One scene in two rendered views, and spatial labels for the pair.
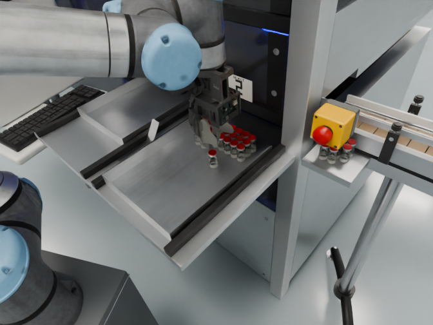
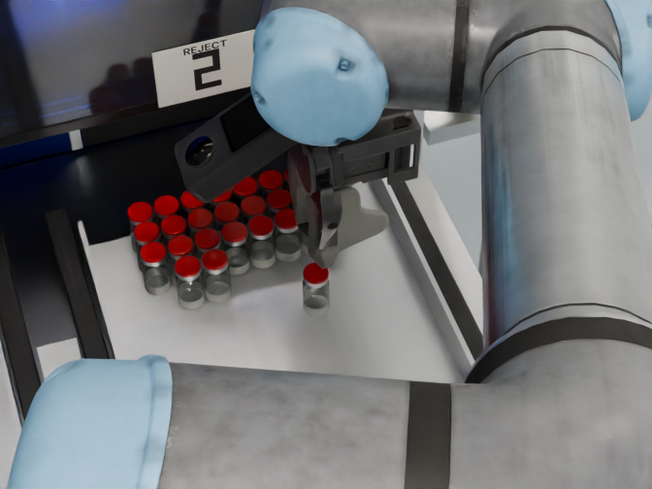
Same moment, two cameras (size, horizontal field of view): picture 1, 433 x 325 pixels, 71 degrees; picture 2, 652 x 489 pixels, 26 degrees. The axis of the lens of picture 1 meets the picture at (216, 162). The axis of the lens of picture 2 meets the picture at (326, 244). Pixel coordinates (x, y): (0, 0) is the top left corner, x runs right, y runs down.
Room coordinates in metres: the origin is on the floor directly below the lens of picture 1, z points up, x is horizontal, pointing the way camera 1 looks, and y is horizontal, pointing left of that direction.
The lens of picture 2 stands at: (0.28, 0.64, 1.81)
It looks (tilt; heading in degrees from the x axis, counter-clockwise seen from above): 51 degrees down; 293
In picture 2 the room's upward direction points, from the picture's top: straight up
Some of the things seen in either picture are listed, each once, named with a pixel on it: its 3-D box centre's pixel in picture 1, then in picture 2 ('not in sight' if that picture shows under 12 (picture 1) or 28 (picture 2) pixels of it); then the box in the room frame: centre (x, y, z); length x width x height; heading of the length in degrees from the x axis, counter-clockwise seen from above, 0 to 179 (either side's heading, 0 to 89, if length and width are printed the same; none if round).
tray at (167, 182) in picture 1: (189, 164); (288, 354); (0.56, 0.07, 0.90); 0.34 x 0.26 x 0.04; 132
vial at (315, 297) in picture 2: (212, 159); (315, 290); (0.57, 0.01, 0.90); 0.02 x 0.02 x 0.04
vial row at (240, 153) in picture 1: (218, 140); (248, 244); (0.63, -0.01, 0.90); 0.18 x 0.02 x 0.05; 42
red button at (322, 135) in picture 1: (323, 134); not in sight; (0.50, -0.24, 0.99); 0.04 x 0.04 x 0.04; 42
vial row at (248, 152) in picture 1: (224, 136); (241, 225); (0.65, -0.03, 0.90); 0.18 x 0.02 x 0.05; 42
